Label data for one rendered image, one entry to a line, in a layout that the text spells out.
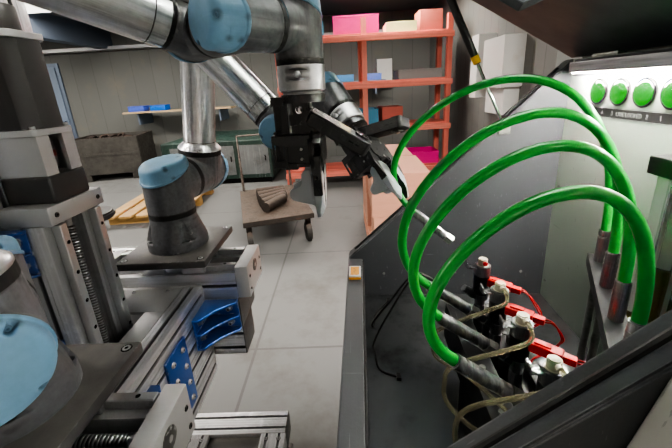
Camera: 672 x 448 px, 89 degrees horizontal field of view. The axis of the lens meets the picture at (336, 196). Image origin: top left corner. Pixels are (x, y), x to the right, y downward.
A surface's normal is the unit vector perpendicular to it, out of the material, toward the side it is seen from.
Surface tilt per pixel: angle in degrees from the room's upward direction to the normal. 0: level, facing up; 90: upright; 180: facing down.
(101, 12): 132
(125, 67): 90
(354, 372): 0
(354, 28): 90
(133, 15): 114
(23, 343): 98
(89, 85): 90
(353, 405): 0
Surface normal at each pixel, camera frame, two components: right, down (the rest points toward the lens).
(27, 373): 0.72, 0.30
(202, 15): -0.69, 0.25
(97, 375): -0.05, -0.95
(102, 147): 0.17, 0.29
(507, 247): -0.07, 0.30
